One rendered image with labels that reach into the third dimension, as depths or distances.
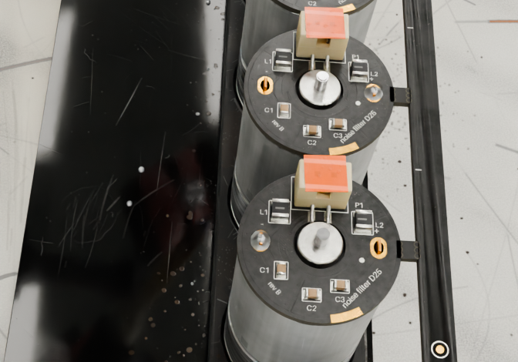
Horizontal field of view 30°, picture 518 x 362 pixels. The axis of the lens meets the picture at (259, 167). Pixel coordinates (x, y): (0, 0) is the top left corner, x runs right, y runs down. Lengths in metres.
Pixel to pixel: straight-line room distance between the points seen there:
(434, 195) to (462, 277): 0.07
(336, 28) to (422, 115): 0.02
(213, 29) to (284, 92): 0.07
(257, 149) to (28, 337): 0.06
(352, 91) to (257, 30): 0.03
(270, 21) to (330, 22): 0.02
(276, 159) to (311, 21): 0.02
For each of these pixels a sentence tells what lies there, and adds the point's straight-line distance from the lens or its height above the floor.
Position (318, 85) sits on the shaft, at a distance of 0.16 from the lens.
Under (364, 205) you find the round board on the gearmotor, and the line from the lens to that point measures 0.15.
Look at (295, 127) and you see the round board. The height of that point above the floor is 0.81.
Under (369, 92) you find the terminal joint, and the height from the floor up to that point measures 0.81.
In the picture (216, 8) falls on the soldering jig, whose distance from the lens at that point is 0.23.
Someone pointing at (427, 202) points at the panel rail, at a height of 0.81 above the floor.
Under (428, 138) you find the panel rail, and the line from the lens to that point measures 0.16.
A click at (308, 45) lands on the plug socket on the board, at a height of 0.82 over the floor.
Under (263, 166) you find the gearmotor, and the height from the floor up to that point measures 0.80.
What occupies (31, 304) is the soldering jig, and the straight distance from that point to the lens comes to 0.20.
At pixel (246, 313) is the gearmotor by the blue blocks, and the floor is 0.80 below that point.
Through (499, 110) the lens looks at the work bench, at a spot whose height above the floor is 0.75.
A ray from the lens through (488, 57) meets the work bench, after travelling 0.25.
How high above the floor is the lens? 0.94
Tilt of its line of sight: 61 degrees down
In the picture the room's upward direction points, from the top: 10 degrees clockwise
